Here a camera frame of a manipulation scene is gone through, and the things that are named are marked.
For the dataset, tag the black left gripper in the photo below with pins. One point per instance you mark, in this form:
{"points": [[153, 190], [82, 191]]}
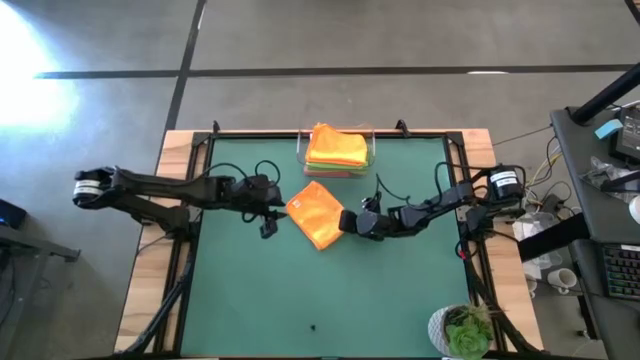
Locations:
{"points": [[255, 195]]}

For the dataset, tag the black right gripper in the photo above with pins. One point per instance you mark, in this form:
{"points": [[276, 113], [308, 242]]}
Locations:
{"points": [[372, 224]]}

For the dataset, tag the orange microfiber towel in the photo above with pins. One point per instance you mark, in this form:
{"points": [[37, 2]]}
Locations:
{"points": [[336, 145], [316, 214]]}

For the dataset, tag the pink microfiber towel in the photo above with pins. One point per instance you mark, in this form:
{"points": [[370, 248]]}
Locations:
{"points": [[332, 173]]}

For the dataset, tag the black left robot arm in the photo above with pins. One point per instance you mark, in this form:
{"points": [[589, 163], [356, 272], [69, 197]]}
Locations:
{"points": [[160, 192]]}

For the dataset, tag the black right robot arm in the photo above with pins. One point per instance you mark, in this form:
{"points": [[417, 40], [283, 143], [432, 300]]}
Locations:
{"points": [[450, 200]]}

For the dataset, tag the green table mat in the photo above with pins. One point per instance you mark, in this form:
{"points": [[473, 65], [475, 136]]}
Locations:
{"points": [[300, 290]]}

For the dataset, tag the clear plastic bin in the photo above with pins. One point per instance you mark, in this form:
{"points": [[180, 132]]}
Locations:
{"points": [[371, 145]]}

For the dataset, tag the succulent in white pot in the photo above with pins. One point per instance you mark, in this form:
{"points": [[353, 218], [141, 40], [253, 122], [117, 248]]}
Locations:
{"points": [[467, 335]]}

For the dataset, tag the clear plastic container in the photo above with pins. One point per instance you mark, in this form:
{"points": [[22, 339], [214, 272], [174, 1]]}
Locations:
{"points": [[530, 227]]}

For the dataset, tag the black power adapter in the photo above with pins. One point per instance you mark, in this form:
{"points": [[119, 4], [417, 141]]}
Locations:
{"points": [[552, 205]]}

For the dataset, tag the black padded bar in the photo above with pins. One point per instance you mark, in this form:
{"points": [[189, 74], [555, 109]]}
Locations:
{"points": [[555, 237]]}

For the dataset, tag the white mug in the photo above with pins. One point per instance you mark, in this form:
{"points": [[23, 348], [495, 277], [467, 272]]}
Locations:
{"points": [[561, 280]]}

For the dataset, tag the dark grey side desk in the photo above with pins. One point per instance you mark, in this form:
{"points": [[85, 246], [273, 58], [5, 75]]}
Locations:
{"points": [[600, 220]]}

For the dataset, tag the black device blue light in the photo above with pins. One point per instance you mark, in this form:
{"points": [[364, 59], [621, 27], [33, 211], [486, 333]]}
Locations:
{"points": [[12, 215]]}

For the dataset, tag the crinkled clear plastic bag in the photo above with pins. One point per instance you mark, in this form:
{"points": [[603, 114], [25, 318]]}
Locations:
{"points": [[607, 170]]}

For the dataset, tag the light blue card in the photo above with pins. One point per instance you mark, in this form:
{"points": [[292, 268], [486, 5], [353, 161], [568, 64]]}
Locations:
{"points": [[608, 129]]}

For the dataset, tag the backlit computer keyboard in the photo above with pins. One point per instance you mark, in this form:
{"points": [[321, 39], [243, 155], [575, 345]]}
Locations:
{"points": [[622, 272]]}

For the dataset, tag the white cup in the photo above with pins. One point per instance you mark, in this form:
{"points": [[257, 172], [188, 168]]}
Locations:
{"points": [[636, 210]]}

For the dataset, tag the black stand pole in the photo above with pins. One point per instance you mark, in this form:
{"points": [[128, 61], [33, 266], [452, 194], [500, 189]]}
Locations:
{"points": [[607, 95]]}

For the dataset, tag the black box device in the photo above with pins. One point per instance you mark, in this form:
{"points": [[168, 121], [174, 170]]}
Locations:
{"points": [[629, 137]]}

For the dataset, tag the black aluminium table frame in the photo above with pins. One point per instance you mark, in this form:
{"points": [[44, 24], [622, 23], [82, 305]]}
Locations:
{"points": [[189, 260]]}

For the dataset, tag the small black frame clamp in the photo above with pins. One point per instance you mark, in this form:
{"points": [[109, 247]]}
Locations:
{"points": [[401, 127], [216, 126]]}

